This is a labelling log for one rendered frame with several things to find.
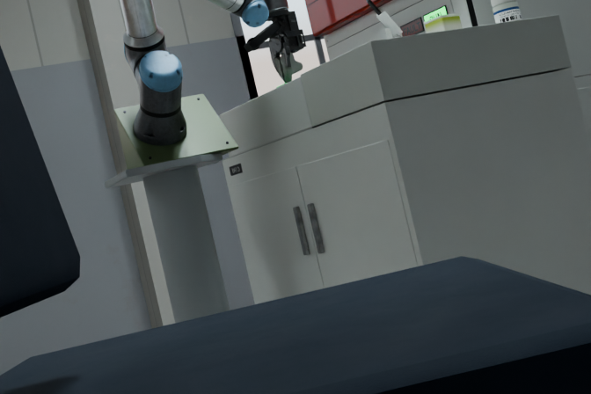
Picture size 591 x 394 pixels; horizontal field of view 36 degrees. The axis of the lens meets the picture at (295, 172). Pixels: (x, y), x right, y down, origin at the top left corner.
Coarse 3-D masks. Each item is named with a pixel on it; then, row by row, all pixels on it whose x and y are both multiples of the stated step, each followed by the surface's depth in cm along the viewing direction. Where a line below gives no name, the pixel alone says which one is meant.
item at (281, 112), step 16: (272, 96) 260; (288, 96) 252; (304, 96) 244; (240, 112) 279; (256, 112) 270; (272, 112) 262; (288, 112) 253; (304, 112) 246; (240, 128) 281; (256, 128) 272; (272, 128) 264; (288, 128) 255; (304, 128) 248; (240, 144) 283; (256, 144) 274
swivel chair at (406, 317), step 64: (0, 64) 73; (0, 128) 66; (0, 192) 60; (0, 256) 55; (64, 256) 70; (192, 320) 90; (256, 320) 79; (320, 320) 69; (384, 320) 62; (448, 320) 56; (512, 320) 52; (576, 320) 48; (0, 384) 75; (64, 384) 67; (128, 384) 60; (192, 384) 55; (256, 384) 50; (320, 384) 46; (384, 384) 45; (448, 384) 44; (512, 384) 44; (576, 384) 44
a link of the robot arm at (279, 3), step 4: (264, 0) 259; (268, 0) 258; (272, 0) 257; (276, 0) 257; (280, 0) 258; (284, 0) 259; (268, 4) 258; (272, 4) 257; (276, 4) 257; (280, 4) 258; (284, 4) 258; (268, 8) 258; (272, 8) 258; (276, 8) 257; (280, 8) 258; (284, 8) 259
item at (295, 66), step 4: (292, 56) 259; (284, 60) 257; (292, 60) 259; (284, 64) 258; (292, 64) 259; (296, 64) 260; (300, 64) 260; (284, 68) 258; (288, 68) 257; (292, 68) 259; (296, 68) 259; (300, 68) 260; (284, 72) 258; (288, 72) 257; (292, 72) 259; (284, 76) 259; (288, 76) 258; (288, 80) 259
